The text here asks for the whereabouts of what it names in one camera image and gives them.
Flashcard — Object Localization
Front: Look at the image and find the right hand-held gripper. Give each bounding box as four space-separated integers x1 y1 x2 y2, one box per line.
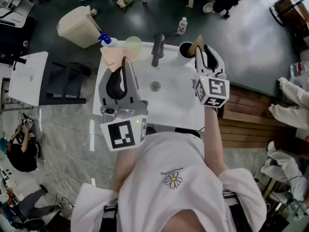
192 44 230 109

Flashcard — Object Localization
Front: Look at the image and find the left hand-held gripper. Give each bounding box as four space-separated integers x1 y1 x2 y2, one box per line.
98 56 149 152

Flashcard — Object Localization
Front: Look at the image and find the white cup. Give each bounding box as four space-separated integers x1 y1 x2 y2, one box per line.
177 41 197 66

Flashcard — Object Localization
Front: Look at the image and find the pale green cup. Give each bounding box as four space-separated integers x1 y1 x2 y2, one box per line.
124 36 143 58

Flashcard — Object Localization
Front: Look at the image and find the person's right forearm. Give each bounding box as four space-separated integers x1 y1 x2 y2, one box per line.
204 106 229 178

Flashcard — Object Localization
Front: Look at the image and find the person's left forearm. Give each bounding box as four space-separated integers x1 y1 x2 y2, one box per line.
112 149 136 193

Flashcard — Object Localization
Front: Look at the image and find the clear water bottle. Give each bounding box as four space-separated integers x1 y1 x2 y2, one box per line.
177 16 188 36

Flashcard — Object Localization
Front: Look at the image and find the blue pump soap bottle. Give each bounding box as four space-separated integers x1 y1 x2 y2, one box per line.
97 32 119 49

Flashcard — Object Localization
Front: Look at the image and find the white sink basin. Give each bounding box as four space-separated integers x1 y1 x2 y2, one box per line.
92 41 209 131

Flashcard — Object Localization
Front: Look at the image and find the black faucet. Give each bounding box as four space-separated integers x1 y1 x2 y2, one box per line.
13 57 28 71
151 32 166 68

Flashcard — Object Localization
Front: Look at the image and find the beige trash bin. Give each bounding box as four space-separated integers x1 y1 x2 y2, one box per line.
56 5 102 49

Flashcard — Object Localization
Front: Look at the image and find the person's right black shoe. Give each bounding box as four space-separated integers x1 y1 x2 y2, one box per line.
174 127 201 139

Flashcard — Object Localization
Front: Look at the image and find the wooden slat platform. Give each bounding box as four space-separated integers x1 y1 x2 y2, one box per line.
218 84 298 150

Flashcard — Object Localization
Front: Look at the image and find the bunch of pale flowers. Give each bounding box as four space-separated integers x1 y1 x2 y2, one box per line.
116 0 134 11

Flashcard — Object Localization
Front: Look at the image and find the dark grey vanity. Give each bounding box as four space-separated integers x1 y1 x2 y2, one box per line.
8 51 92 107

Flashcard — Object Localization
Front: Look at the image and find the pack of water bottles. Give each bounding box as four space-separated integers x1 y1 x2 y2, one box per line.
289 61 309 78

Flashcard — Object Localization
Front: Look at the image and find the person's white shirt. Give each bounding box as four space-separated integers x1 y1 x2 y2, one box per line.
70 131 267 232

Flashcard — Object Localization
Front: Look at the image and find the metal table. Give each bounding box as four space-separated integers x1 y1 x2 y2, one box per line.
0 0 35 29

